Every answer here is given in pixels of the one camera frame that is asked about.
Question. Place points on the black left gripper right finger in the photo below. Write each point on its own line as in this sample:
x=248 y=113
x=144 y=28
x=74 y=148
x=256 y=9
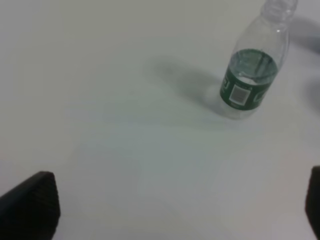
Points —
x=312 y=201

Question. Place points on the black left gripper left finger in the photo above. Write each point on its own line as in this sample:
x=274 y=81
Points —
x=31 y=210

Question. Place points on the clear water bottle green label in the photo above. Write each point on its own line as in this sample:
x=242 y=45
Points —
x=256 y=60

